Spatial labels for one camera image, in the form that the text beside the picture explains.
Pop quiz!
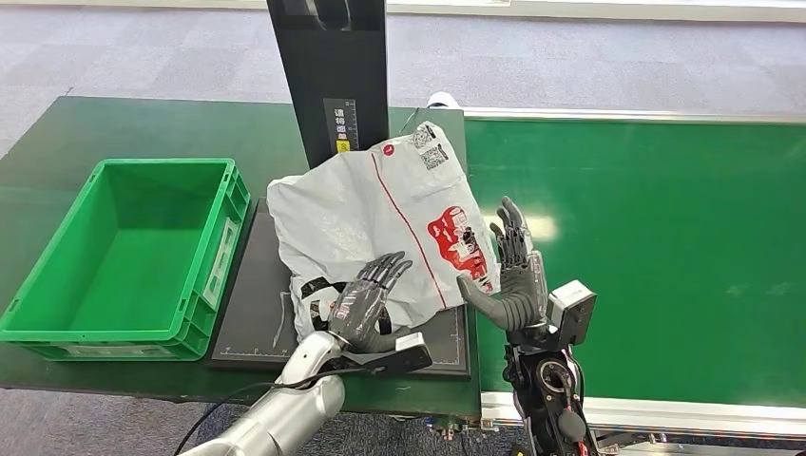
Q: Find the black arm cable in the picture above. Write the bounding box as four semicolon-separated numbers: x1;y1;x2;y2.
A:
172;367;368;456

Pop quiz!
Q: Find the white conveyor roller end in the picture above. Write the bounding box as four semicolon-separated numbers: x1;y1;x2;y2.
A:
426;90;463;111

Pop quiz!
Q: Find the yellow black label sticker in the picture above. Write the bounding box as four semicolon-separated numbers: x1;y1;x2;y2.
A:
322;97;361;155

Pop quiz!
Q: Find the white plastic mailer package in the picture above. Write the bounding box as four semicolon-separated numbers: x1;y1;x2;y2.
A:
266;121;503;345

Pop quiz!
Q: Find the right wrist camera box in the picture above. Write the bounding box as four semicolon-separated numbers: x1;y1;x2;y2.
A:
546;279;598;352

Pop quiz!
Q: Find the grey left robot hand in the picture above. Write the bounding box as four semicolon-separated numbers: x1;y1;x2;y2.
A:
326;251;414;355

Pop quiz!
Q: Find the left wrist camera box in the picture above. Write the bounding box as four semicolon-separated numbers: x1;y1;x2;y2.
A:
342;332;434;378

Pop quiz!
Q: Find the green plastic crate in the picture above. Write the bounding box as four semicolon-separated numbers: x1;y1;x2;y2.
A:
0;157;252;364

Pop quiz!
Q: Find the green conveyor belt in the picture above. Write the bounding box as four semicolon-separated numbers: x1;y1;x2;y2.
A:
464;117;806;409

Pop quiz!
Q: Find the black inbound scanner machine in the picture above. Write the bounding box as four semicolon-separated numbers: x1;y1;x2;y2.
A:
206;0;472;379

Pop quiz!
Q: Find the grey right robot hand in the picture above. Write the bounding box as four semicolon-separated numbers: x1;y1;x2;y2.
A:
456;195;549;333

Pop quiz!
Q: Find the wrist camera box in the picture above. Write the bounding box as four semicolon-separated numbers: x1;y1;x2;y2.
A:
546;279;598;352
342;332;434;378

